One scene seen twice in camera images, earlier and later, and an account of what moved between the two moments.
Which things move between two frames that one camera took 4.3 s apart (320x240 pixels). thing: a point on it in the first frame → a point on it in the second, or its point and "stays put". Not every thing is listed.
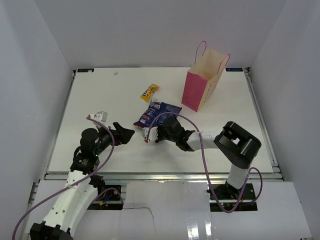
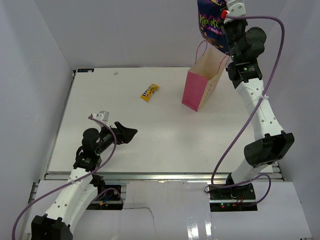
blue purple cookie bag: (154, 109) → (211, 24)
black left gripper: (121, 135) stays put
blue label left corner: (85, 70) stays put
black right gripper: (160, 138) → (226, 26)
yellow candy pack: (146, 95) stays put
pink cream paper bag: (202, 77) stays put
